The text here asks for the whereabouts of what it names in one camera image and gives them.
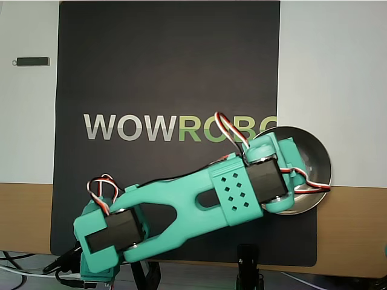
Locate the teal gripper with motor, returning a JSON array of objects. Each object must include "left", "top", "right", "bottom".
[{"left": 276, "top": 137, "right": 309, "bottom": 191}]

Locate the metal bowl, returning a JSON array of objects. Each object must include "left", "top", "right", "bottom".
[{"left": 252, "top": 126, "right": 333, "bottom": 216}]

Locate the white paper sheet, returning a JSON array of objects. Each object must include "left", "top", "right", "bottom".
[
  {"left": 0, "top": 0, "right": 60, "bottom": 184},
  {"left": 276, "top": 0, "right": 387, "bottom": 190}
]

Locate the black clamp, right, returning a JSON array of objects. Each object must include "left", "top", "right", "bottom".
[{"left": 235, "top": 243, "right": 264, "bottom": 290}]

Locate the black mat with WOWROBO print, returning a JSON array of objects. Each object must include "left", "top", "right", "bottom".
[{"left": 50, "top": 1, "right": 318, "bottom": 267}]

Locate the black table clamp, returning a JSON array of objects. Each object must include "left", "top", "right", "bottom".
[
  {"left": 129, "top": 260, "right": 163, "bottom": 290},
  {"left": 43, "top": 245, "right": 82, "bottom": 274}
]

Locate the black USB stick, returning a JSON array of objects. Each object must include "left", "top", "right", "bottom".
[{"left": 11, "top": 56, "right": 51, "bottom": 68}]

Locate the red white black gripper wire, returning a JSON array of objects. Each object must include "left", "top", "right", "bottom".
[{"left": 279, "top": 167, "right": 331, "bottom": 194}]

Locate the red white black wrist wire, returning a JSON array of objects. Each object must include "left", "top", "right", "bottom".
[{"left": 213, "top": 112, "right": 252, "bottom": 152}]

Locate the red white black shoulder wire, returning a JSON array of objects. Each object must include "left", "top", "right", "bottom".
[{"left": 86, "top": 173, "right": 120, "bottom": 216}]

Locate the black floor cable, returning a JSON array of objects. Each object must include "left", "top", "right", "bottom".
[{"left": 0, "top": 250, "right": 36, "bottom": 264}]

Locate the white cable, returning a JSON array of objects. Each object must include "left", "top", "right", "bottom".
[{"left": 0, "top": 265, "right": 81, "bottom": 280}]

